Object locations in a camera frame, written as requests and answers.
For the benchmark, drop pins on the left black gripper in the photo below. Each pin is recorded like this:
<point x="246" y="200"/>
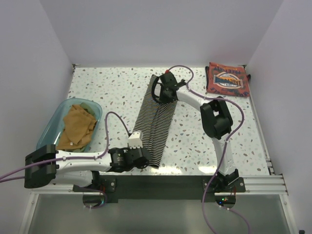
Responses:
<point x="142" y="165"/>

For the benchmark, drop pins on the mustard yellow tank top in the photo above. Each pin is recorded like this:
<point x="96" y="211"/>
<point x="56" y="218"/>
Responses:
<point x="78" y="130"/>

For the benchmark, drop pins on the black white striped tank top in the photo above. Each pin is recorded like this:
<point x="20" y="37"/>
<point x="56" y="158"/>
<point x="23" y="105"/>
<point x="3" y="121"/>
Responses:
<point x="154" y="121"/>

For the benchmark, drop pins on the aluminium frame rail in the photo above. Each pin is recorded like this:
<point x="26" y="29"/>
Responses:
<point x="188" y="151"/>

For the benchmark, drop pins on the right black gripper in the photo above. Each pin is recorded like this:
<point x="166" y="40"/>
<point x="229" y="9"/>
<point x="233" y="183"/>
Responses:
<point x="162" y="98"/>

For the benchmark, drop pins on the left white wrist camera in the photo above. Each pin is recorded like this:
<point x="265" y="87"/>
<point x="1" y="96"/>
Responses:
<point x="135" y="140"/>

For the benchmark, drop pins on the teal plastic basket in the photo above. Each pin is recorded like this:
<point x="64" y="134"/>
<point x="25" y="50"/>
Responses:
<point x="55" y="126"/>

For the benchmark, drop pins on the red tank top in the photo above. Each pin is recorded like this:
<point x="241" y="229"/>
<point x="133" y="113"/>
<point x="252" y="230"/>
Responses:
<point x="227" y="80"/>

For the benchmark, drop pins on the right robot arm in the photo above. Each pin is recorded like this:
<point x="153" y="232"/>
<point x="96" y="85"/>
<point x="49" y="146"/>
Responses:
<point x="216" y="122"/>

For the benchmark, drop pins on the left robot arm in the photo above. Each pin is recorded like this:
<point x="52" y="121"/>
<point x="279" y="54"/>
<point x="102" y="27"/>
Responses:
<point x="49" y="165"/>

